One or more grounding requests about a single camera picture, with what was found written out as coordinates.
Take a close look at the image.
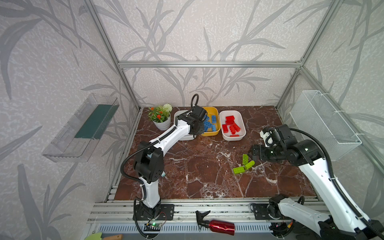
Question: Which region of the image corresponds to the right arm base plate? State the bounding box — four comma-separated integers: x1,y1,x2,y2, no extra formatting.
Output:
250,203,292,221

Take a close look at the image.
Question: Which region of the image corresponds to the yellow container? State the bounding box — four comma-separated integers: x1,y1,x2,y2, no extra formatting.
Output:
202,107,221,137

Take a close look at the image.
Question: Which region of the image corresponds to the white container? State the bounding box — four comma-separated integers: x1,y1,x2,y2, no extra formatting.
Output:
174,110,199,141
219,110,247,142

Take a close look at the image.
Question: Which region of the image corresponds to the white wire mesh basket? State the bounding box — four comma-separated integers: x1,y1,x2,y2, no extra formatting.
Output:
290,90,362,162

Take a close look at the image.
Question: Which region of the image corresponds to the left circuit board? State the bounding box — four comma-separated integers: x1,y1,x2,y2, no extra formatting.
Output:
143,221,166,232

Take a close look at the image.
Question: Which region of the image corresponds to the red spray bottle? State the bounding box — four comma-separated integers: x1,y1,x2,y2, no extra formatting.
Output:
195,211,235,236

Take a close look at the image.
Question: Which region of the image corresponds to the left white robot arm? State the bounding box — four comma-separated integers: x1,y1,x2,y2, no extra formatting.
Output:
120,105,208,212

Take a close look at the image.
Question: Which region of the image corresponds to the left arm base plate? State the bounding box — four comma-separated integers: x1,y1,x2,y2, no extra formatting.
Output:
133,204,175,221

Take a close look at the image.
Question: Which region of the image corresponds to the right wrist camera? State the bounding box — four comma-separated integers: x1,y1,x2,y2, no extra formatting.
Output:
260,127,275,148

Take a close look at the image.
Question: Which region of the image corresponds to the clear wall shelf green mat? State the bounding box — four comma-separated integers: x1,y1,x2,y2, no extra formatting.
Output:
42,94,120,163

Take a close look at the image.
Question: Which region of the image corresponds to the right white container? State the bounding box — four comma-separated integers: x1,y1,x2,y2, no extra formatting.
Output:
219,110,247,142

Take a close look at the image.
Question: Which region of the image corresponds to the green lego brick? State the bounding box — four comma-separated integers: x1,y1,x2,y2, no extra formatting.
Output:
233,167,246,175
244,161,255,170
242,154,249,166

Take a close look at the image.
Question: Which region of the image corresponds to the left white container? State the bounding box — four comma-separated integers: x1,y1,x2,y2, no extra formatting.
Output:
174,110,199,141

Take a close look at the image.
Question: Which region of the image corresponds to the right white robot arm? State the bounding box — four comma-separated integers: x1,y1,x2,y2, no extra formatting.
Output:
249,125,384,240

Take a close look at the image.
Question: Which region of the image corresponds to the potted plant white pot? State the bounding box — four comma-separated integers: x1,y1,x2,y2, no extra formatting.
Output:
148,104,173,131

